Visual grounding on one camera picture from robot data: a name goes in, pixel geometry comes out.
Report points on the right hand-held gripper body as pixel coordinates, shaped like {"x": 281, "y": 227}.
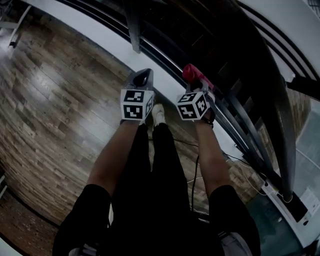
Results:
{"x": 192, "y": 106}

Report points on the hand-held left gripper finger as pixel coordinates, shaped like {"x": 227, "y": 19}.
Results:
{"x": 130, "y": 82}
{"x": 150, "y": 81}

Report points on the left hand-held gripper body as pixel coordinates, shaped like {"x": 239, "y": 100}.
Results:
{"x": 132, "y": 105}

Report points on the red cloth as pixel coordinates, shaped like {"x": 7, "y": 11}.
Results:
{"x": 190, "y": 71}

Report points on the dark wooden handrail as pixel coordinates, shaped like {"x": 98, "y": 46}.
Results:
{"x": 275, "y": 62}

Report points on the person's left forearm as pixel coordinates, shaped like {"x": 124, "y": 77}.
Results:
{"x": 115, "y": 155}

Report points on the person's right forearm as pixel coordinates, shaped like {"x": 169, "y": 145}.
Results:
{"x": 212, "y": 157}

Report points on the black wristband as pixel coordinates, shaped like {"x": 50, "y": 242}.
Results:
{"x": 208, "y": 122}

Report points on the dark wooden staircase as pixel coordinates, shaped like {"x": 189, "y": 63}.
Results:
{"x": 200, "y": 37}

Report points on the dark wooden stair rails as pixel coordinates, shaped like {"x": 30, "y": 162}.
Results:
{"x": 287, "y": 30}

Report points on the person's black clothing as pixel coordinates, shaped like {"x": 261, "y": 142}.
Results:
{"x": 155, "y": 212}

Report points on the white power strip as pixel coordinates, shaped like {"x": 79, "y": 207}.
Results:
{"x": 270, "y": 188}

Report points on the frosted glass partition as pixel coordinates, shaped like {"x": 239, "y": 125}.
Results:
{"x": 308, "y": 150}

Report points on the red top table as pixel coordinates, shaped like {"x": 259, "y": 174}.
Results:
{"x": 17, "y": 25}

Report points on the grey waist bag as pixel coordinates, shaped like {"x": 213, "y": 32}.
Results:
{"x": 235, "y": 246}

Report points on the white paper notice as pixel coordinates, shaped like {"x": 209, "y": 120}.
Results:
{"x": 310, "y": 198}

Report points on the tall dark wooden post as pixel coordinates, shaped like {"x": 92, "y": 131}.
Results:
{"x": 302, "y": 87}

